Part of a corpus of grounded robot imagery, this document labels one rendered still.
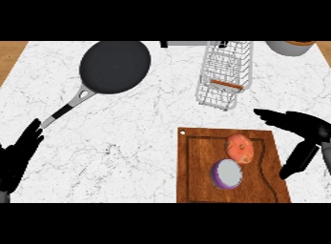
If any black frying pan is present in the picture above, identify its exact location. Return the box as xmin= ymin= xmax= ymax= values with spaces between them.
xmin=40 ymin=41 xmax=153 ymax=129

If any brown wooden cutting board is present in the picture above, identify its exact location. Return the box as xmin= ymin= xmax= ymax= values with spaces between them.
xmin=175 ymin=127 xmax=293 ymax=204

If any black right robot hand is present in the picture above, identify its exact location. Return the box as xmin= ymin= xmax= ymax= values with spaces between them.
xmin=253 ymin=108 xmax=331 ymax=181

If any grey appliance with black parts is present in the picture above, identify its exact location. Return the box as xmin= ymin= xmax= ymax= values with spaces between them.
xmin=160 ymin=41 xmax=230 ymax=49

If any white wire tiered basket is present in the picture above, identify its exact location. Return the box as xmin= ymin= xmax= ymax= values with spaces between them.
xmin=196 ymin=41 xmax=256 ymax=112

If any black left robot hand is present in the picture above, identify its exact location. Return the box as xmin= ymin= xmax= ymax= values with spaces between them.
xmin=0 ymin=117 xmax=46 ymax=202

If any grey bowl with orange rim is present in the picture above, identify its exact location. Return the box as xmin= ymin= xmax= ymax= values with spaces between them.
xmin=265 ymin=41 xmax=317 ymax=57

